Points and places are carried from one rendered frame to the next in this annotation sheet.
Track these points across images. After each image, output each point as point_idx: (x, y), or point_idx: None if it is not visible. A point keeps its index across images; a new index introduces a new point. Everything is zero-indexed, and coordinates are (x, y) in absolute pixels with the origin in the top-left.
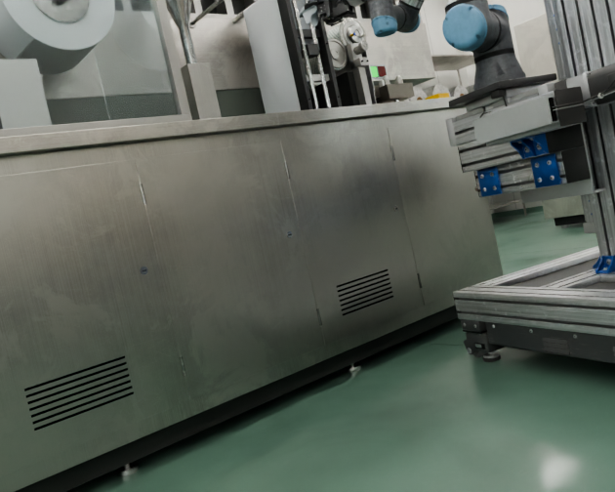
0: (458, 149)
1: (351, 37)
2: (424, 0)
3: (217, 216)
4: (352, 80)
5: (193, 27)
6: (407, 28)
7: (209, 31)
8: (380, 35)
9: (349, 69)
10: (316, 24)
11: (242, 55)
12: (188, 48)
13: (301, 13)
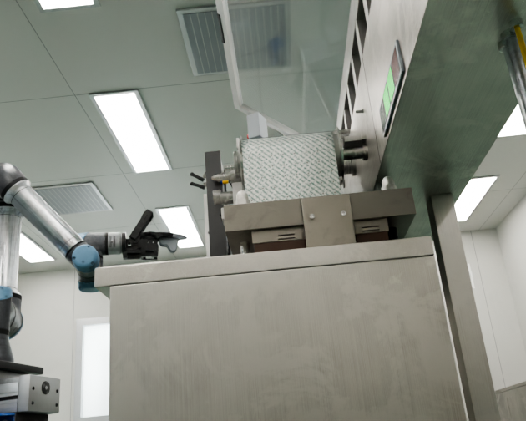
0: (48, 420)
1: (230, 183)
2: (58, 251)
3: None
4: None
5: (343, 186)
6: (82, 273)
7: (346, 181)
8: (95, 291)
9: (291, 188)
10: (171, 251)
11: (354, 191)
12: None
13: (179, 240)
